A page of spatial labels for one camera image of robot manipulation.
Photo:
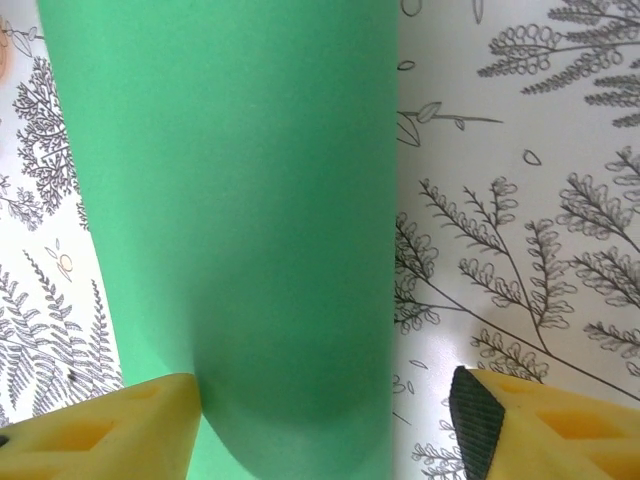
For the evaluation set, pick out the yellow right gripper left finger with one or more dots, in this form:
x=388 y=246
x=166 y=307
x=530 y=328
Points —
x=100 y=435

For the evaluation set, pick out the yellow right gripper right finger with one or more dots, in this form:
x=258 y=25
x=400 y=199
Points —
x=550 y=440

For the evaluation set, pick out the green cloth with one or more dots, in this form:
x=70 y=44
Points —
x=225 y=200

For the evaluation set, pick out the floral printed table cover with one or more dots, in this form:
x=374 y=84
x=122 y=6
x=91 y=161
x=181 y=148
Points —
x=525 y=200

